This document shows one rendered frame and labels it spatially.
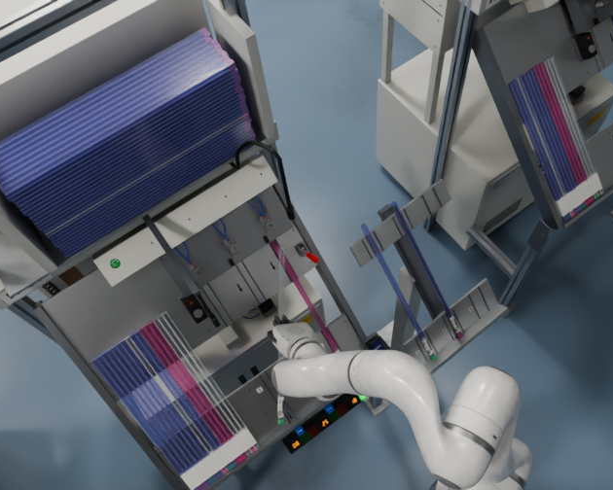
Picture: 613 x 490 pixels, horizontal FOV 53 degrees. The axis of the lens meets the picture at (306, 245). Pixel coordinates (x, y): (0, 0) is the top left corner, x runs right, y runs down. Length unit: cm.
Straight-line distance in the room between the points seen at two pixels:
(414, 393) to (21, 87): 95
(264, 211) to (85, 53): 58
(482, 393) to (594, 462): 164
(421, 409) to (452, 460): 9
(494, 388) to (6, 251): 109
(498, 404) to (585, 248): 197
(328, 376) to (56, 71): 83
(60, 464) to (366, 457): 126
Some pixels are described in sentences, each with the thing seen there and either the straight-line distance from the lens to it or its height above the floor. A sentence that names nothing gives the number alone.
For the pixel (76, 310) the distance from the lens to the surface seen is 165.
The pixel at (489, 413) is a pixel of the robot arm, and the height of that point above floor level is 149.
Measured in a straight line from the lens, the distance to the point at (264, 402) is 183.
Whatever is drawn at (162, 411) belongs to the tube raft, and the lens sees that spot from 176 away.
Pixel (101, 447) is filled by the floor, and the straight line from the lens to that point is 281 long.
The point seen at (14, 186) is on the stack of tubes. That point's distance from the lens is 126.
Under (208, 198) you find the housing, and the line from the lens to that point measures 155.
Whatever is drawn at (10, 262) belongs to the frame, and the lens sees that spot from 152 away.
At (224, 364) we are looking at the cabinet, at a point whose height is 62.
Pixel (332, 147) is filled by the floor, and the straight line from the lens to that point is 319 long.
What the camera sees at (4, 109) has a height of 166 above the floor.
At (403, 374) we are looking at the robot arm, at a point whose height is 151.
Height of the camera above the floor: 257
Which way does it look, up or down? 62 degrees down
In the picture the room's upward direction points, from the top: 11 degrees counter-clockwise
